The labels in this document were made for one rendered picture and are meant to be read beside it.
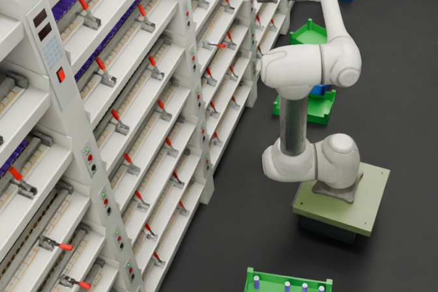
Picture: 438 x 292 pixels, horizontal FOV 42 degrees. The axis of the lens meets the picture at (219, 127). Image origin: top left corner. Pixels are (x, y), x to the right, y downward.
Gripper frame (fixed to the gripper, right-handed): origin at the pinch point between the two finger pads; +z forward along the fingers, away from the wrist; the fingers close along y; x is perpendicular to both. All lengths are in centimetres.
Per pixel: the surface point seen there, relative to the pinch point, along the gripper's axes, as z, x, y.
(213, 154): 27, -65, -34
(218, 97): 24, -44, -16
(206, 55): 11.6, -7.9, -31.8
